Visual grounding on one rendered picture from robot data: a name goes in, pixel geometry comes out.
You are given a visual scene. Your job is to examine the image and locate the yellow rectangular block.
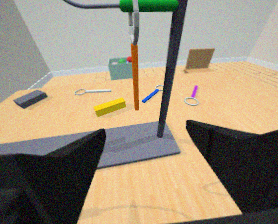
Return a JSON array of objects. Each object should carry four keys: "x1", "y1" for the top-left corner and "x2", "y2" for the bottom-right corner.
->
[{"x1": 93, "y1": 98, "x2": 126, "y2": 117}]

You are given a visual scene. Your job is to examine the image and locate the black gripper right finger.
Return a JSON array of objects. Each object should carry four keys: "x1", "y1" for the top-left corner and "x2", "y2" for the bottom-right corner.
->
[{"x1": 186, "y1": 120, "x2": 278, "y2": 214}]

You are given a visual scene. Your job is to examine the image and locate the dark grey block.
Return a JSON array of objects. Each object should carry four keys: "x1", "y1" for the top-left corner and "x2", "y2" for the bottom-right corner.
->
[{"x1": 12, "y1": 90, "x2": 48, "y2": 109}]

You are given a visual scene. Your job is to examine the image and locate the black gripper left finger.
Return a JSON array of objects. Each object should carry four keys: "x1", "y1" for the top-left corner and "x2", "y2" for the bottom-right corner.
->
[{"x1": 0, "y1": 128, "x2": 106, "y2": 224}]

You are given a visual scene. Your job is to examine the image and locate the blue handle with grey loop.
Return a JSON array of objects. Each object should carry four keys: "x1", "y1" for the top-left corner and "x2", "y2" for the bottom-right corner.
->
[{"x1": 142, "y1": 85, "x2": 163, "y2": 103}]

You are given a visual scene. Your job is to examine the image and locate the orange handle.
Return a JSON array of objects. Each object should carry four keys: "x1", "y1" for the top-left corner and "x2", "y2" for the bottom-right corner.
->
[{"x1": 128, "y1": 0, "x2": 139, "y2": 111}]

